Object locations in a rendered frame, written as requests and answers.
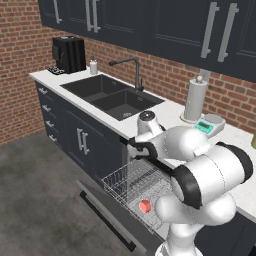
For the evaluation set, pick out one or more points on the green object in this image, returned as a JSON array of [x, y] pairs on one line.
[[254, 140]]

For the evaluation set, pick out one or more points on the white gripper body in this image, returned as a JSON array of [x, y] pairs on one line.
[[134, 154]]

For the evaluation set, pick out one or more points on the white soap dispenser bottle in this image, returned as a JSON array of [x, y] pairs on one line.
[[94, 67]]

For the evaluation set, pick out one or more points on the dark wall cupboard door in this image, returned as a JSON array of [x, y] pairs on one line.
[[46, 11], [76, 15], [180, 30], [245, 36], [123, 20]]

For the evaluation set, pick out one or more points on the dark dishwasher door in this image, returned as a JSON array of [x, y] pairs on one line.
[[110, 213]]

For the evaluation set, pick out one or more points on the dark drawer front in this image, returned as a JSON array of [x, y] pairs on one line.
[[55, 126], [50, 95], [51, 111], [57, 140]]

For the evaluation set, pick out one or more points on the black sink tap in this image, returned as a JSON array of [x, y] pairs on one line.
[[136, 71]]

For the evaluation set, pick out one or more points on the grey wall socket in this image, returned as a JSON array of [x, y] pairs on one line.
[[205, 74]]

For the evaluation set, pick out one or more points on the red cup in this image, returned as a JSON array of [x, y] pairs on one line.
[[145, 206]]

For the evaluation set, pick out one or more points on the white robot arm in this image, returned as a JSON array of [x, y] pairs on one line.
[[206, 176]]

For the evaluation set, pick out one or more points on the white paper towel roll holder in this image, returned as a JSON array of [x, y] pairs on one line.
[[195, 100]]

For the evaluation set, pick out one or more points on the black coffee machine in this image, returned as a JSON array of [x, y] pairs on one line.
[[70, 53]]

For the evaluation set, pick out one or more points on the dark base cupboard door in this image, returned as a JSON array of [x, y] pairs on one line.
[[103, 150], [71, 133]]

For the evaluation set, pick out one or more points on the dark double sink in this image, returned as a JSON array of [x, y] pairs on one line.
[[110, 96]]

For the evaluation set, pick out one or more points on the grey kitchen scale teal display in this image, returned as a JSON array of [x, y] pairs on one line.
[[210, 124]]

